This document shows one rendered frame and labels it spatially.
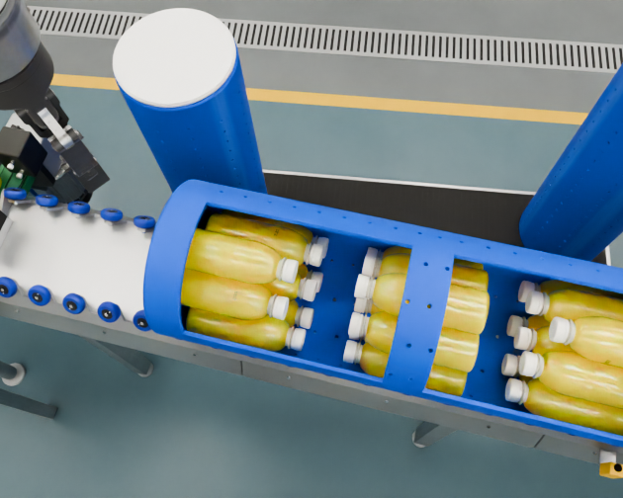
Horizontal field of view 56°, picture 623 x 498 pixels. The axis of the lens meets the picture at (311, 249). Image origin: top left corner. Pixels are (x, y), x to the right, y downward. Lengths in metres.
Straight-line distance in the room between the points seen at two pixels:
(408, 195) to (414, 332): 1.34
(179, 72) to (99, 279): 0.48
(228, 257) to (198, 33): 0.65
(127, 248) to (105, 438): 1.03
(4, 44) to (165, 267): 0.50
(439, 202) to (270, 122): 0.81
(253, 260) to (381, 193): 1.29
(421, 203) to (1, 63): 1.81
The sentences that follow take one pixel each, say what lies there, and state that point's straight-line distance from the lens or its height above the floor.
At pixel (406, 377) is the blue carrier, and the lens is 0.95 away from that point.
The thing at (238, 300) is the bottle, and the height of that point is 1.14.
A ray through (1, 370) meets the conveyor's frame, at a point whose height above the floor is 0.13.
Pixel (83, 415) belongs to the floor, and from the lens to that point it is 2.25.
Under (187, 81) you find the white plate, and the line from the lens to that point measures 1.37.
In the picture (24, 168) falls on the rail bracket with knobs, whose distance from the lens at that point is 1.48.
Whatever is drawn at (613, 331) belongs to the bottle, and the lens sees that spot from 1.00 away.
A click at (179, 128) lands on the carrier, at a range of 1.41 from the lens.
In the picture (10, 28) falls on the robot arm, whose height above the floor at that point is 1.73.
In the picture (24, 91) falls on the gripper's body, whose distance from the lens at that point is 0.58.
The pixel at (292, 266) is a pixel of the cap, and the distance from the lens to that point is 0.96.
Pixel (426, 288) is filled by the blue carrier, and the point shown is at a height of 1.23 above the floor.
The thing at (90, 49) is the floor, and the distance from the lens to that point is 2.99.
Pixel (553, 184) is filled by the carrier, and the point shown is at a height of 0.50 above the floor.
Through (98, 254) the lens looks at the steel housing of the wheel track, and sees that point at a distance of 1.34.
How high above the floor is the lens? 2.07
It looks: 67 degrees down
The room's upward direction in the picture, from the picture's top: 4 degrees counter-clockwise
